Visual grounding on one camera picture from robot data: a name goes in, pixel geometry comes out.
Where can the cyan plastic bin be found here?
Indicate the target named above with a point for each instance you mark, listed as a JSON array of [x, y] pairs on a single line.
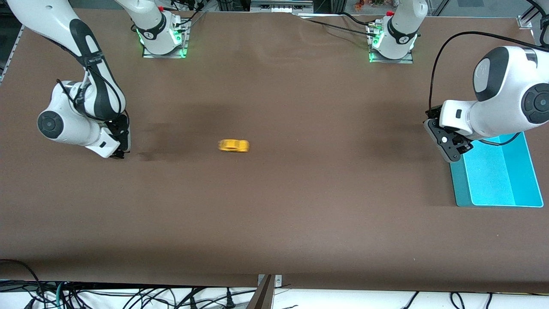
[[493, 184]]

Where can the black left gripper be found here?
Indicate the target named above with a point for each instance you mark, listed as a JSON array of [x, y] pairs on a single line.
[[464, 146]]

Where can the aluminium frame bar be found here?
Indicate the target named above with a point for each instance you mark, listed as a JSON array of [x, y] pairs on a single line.
[[281, 5]]

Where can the yellow beetle toy car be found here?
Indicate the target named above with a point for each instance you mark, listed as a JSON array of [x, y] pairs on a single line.
[[233, 146]]

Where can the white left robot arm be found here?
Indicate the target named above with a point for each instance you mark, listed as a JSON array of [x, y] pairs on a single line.
[[506, 81]]

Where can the metal corner bracket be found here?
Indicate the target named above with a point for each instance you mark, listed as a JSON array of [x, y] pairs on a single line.
[[525, 22]]

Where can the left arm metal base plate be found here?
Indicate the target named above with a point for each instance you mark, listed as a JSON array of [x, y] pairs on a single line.
[[391, 60]]

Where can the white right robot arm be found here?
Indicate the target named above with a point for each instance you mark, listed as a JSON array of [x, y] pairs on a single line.
[[92, 56]]

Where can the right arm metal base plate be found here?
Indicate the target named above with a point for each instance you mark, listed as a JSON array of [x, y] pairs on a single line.
[[185, 40]]

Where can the small metal bracket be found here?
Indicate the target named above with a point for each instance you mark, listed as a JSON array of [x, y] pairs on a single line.
[[279, 281]]

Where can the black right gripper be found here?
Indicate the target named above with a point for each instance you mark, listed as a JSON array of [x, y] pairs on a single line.
[[123, 131]]

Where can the dark wooden post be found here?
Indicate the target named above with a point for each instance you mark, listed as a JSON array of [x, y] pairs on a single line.
[[261, 296]]

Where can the perforated metal edge rail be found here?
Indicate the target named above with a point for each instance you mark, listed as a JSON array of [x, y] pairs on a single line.
[[13, 51]]

